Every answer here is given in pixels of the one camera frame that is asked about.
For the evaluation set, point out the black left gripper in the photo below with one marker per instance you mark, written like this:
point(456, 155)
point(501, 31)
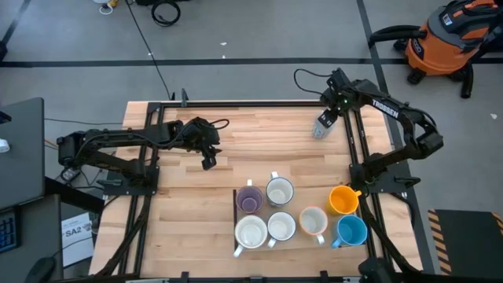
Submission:
point(200, 133)

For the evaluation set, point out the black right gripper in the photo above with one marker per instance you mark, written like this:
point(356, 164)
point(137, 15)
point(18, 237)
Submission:
point(338, 94)

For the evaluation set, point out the blue geometric pattern mug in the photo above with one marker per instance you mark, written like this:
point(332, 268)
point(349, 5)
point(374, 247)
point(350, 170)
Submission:
point(320, 132)

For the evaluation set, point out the purple mug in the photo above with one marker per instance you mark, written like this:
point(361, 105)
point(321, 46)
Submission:
point(248, 201)

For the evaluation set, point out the navy white floral mug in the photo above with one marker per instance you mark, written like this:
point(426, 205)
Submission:
point(281, 226)
point(279, 192)

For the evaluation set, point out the yellow orange mug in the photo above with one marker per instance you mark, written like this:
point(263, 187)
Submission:
point(342, 200)

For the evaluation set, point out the grey green mug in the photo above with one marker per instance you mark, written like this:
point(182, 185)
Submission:
point(250, 232)

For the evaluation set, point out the yellow dotted white mug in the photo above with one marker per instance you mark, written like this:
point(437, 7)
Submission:
point(313, 221)

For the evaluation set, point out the light blue mug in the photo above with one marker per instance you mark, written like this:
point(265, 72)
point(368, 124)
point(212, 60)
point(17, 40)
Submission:
point(349, 231)

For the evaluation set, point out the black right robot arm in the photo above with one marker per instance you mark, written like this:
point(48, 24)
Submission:
point(393, 112)

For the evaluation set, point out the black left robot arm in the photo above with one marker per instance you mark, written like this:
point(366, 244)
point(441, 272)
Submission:
point(118, 135)

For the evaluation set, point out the wooden riser shelf black legs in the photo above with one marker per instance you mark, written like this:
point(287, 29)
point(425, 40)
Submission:
point(310, 192)

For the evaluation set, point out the orange shop vacuum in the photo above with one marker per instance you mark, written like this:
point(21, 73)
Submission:
point(440, 51)

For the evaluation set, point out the black power adapter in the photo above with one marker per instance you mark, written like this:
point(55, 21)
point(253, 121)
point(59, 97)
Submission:
point(70, 175)

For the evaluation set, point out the white printed paper sheet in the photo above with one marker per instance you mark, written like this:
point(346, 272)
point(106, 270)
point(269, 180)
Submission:
point(76, 243)

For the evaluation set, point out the black yellow hazard mat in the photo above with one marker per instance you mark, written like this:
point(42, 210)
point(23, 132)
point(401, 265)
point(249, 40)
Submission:
point(467, 243)

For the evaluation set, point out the black office chair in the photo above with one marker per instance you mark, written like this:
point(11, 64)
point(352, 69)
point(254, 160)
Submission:
point(39, 270)

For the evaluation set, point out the small white device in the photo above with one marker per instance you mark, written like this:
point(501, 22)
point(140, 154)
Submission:
point(3, 145)

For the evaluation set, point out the small black desk item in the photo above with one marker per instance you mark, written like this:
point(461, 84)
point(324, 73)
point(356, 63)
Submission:
point(4, 117)

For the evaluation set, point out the black backlit keyboard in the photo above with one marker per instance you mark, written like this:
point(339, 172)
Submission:
point(8, 232)

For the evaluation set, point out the black aluminium table frame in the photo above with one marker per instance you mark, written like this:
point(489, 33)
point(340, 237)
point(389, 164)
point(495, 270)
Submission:
point(255, 104)

